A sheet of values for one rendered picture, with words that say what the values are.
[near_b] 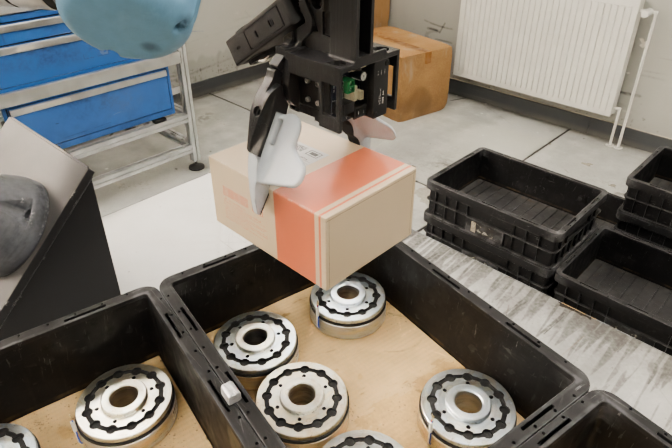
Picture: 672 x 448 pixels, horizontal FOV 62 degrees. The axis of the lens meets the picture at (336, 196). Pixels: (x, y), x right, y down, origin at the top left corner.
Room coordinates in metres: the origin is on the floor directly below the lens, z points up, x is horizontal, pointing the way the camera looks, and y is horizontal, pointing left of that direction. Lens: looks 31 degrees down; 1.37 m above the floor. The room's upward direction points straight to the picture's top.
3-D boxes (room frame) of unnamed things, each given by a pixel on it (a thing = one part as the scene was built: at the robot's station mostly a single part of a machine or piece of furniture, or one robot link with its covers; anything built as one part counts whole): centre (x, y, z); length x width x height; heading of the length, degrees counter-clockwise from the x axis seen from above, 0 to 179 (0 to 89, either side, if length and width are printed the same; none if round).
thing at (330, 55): (0.45, 0.00, 1.24); 0.09 x 0.08 x 0.12; 46
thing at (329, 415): (0.42, 0.04, 0.86); 0.10 x 0.10 x 0.01
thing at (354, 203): (0.47, 0.02, 1.08); 0.16 x 0.12 x 0.07; 46
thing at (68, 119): (2.26, 1.02, 0.60); 0.72 x 0.03 x 0.56; 136
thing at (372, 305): (0.59, -0.02, 0.86); 0.10 x 0.10 x 0.01
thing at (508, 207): (1.35, -0.50, 0.37); 0.40 x 0.30 x 0.45; 46
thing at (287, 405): (0.42, 0.04, 0.86); 0.05 x 0.05 x 0.01
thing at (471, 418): (0.41, -0.14, 0.86); 0.05 x 0.05 x 0.01
